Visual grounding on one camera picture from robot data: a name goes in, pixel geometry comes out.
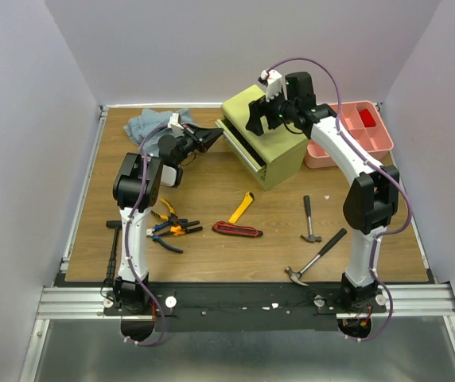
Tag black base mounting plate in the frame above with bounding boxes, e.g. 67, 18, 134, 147
101, 283, 387, 333

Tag purple cable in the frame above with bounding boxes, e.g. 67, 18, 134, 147
269, 57, 414, 344
122, 123, 173, 349

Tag pink divided organizer tray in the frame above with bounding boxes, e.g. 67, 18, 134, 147
304, 100, 394, 169

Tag orange black handled pliers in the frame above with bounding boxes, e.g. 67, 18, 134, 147
158, 220, 203, 237

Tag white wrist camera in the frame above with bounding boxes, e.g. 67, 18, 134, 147
168, 112, 183, 134
259, 69, 283, 102

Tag blue grey cloth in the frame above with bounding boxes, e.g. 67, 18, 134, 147
123, 108, 179, 155

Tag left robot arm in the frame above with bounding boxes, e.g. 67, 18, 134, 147
112, 122, 223, 314

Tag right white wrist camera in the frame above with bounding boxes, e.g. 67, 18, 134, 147
259, 69, 283, 102

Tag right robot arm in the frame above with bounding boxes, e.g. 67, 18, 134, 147
246, 69, 399, 312

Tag large black claw hammer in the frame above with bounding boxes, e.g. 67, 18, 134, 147
285, 228, 348, 287

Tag yellow utility knife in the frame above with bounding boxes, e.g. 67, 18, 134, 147
228, 192, 255, 224

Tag red black utility knife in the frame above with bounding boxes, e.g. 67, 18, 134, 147
212, 221, 263, 238

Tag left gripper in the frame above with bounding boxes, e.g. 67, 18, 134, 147
173, 123, 222, 165

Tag small black claw hammer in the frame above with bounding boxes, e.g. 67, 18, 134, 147
301, 195, 322, 243

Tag blue handled pliers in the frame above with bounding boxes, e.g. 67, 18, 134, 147
146, 219, 189, 255

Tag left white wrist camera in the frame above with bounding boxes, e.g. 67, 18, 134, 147
168, 112, 183, 134

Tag green metal tool chest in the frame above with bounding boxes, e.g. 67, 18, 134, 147
216, 85, 309, 190

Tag yellow handled pliers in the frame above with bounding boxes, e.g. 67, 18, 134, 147
150, 197, 189, 227

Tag red item in tray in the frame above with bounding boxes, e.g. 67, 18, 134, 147
359, 109, 377, 128

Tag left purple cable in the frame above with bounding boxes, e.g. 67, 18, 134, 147
122, 123, 173, 349

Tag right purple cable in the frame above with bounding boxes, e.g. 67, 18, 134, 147
269, 57, 414, 344

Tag black t-handle tool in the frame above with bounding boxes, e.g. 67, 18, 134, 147
104, 220, 122, 283

